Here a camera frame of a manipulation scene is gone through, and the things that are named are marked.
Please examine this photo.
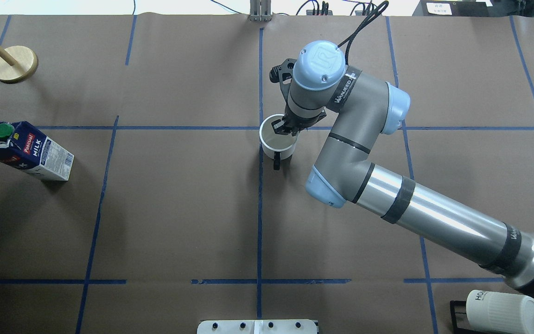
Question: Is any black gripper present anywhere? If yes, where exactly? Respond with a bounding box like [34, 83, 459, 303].
[272, 109, 326, 136]

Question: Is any white mug black handle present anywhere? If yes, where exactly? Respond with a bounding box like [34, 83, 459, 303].
[259, 114, 299, 170]

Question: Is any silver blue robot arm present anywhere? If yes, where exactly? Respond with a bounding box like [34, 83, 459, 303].
[269, 41, 534, 298]

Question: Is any blue milk carton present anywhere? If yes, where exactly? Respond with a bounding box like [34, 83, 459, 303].
[0, 121, 74, 181]

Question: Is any white cup on rack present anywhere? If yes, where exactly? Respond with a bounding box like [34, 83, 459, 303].
[465, 290, 534, 334]

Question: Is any wooden mug tree stand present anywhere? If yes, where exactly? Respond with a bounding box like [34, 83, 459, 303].
[0, 45, 38, 84]

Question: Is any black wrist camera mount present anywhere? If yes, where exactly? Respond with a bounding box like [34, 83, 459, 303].
[269, 58, 297, 102]

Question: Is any aluminium frame post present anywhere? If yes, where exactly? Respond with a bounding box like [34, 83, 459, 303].
[248, 0, 273, 22]

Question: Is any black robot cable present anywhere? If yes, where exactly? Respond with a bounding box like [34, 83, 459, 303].
[337, 0, 390, 65]

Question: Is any white camera pole with base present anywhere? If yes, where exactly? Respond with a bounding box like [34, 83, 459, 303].
[197, 319, 320, 334]

